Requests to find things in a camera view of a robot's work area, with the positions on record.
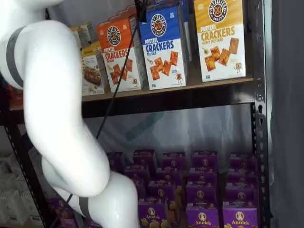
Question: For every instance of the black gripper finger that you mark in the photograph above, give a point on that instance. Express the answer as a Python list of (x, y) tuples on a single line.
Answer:
[(142, 12)]

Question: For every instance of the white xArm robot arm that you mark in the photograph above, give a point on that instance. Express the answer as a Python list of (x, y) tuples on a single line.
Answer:
[(52, 95)]

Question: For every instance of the orange cheddar pretzel crackers box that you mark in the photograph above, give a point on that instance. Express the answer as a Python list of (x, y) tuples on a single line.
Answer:
[(114, 54), (121, 14)]

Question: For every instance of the Simple Mills almond bars box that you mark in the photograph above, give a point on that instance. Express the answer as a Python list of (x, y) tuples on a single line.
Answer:
[(82, 34), (91, 76)]

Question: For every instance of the yellow honey mustard crackers box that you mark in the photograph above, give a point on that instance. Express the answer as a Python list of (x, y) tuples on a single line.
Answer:
[(221, 42)]

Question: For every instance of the wooden shelf board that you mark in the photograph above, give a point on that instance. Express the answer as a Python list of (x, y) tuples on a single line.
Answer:
[(192, 82)]

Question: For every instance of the purple Annie's box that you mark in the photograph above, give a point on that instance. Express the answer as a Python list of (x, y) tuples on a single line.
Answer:
[(168, 175), (173, 161), (203, 175), (201, 194), (136, 173), (242, 175), (142, 191), (152, 216), (241, 196), (145, 158), (204, 160), (69, 223), (162, 192), (202, 218), (240, 219), (58, 209), (115, 162), (243, 161)]

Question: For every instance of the dark orange snack box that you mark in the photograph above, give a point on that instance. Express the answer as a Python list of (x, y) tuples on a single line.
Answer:
[(16, 96)]

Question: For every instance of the black metal shelf rack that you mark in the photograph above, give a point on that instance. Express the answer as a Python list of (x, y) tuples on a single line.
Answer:
[(260, 142)]

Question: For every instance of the white carton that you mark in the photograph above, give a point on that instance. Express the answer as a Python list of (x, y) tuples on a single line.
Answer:
[(8, 181), (29, 204), (9, 206)]

